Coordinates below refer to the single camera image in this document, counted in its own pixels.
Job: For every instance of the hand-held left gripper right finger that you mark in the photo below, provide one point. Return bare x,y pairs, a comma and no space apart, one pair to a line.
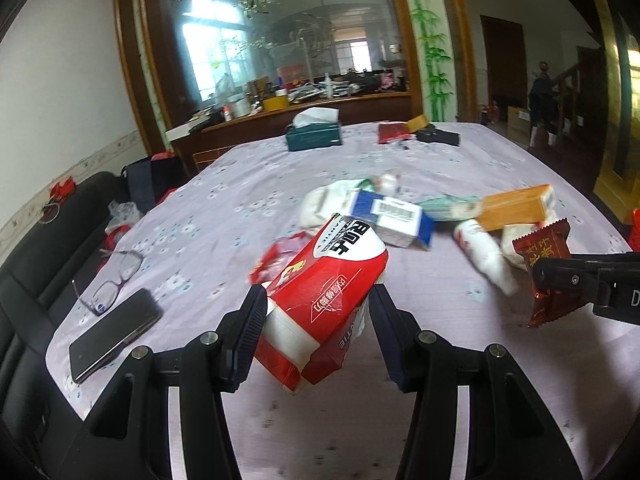
387,325

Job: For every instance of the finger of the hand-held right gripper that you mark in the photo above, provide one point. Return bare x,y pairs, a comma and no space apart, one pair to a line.
560,275

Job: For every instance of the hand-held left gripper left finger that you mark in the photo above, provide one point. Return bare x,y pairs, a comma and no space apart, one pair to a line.
247,325

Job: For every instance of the dark red snack packet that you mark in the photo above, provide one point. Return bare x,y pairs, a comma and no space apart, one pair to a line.
542,242

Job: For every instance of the red white tissue pack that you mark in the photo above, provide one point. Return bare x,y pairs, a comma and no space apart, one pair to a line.
325,290

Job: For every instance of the orange carton box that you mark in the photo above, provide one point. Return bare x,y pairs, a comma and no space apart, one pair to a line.
515,207

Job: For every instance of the blue white carton box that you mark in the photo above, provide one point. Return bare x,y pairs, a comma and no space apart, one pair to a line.
395,217

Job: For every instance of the red plastic wrapper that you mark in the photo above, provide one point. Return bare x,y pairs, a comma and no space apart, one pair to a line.
275,257

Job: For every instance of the white plastic bottle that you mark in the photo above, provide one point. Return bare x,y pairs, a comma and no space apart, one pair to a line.
482,252

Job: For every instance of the teal wet wipes packet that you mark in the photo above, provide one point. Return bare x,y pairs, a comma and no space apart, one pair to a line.
447,208

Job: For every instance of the black smartphone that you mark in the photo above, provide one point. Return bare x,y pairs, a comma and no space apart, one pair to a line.
115,335

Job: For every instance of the white green plastic bag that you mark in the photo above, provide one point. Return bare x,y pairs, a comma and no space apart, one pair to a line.
322,207

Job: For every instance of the purple floral tablecloth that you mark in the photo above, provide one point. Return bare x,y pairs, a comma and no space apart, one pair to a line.
240,190

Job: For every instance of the eyeglasses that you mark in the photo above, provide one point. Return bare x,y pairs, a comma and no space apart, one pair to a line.
115,280

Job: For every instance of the crumpled red white wrapper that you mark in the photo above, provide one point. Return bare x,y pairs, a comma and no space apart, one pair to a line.
387,182

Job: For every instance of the cardboard box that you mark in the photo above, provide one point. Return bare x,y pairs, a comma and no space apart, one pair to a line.
519,122

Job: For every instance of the dark bag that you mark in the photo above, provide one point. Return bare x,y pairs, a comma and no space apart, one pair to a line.
150,180

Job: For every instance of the black pouch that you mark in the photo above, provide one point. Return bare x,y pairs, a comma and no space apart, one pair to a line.
439,136

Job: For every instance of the wooden staircase railing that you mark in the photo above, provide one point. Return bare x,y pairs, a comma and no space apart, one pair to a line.
582,85

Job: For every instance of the flat red packet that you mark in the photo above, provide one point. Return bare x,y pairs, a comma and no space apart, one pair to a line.
392,132

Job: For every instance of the teal tissue box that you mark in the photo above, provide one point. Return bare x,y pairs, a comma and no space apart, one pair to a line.
315,136

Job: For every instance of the wooden sideboard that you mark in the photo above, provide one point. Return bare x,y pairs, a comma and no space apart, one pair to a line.
300,122

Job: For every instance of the black sofa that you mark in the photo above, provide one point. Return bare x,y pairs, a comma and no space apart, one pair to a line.
40,285

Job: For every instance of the wooden door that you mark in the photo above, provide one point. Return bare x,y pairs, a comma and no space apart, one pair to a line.
502,65

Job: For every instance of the yellow container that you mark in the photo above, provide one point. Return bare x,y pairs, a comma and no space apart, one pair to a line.
275,103

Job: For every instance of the small red object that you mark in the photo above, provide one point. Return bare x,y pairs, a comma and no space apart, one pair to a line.
61,189

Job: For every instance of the golden door frame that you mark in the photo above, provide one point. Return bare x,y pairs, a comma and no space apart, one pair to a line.
612,110

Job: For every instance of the bamboo print wall panel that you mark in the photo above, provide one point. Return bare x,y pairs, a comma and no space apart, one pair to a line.
430,35

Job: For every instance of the wood framed wall mirror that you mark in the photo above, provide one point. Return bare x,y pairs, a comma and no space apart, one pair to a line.
280,25

